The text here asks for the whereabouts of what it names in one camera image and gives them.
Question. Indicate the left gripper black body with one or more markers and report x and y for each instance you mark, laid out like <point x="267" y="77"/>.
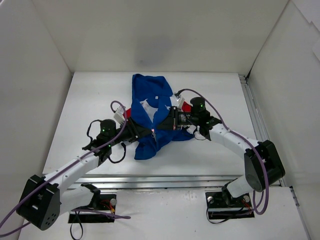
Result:
<point x="132" y="129"/>

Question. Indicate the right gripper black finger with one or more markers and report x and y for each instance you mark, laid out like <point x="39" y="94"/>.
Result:
<point x="167" y="124"/>
<point x="171" y="117"/>

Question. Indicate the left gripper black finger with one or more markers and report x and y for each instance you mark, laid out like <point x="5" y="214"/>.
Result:
<point x="143" y="132"/>
<point x="137" y="126"/>

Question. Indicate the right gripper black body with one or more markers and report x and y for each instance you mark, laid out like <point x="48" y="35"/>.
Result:
<point x="171" y="120"/>

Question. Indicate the blue white red jacket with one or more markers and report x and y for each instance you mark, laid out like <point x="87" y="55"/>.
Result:
<point x="150" y="106"/>

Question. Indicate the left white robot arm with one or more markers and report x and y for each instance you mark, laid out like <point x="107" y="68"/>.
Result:
<point x="45" y="198"/>

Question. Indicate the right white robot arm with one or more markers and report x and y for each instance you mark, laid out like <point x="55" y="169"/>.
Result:
<point x="262" y="163"/>

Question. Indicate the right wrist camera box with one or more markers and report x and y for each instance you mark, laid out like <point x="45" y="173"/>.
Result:
<point x="177" y="100"/>

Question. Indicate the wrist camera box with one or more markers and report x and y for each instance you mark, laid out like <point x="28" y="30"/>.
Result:
<point x="177" y="100"/>
<point x="119" y="115"/>

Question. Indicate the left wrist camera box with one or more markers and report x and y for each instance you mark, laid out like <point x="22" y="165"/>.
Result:
<point x="119" y="115"/>

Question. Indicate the aluminium front rail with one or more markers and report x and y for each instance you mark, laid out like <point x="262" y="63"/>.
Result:
<point x="154" y="182"/>

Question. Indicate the aluminium rail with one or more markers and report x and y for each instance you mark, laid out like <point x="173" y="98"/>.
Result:
<point x="261" y="133"/>
<point x="154" y="182"/>

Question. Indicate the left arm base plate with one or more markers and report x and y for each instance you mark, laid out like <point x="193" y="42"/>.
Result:
<point x="106" y="204"/>

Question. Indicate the aluminium right side rail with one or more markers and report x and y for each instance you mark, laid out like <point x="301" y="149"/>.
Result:
<point x="261" y="133"/>

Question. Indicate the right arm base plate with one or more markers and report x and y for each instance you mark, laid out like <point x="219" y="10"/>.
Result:
<point x="218" y="211"/>

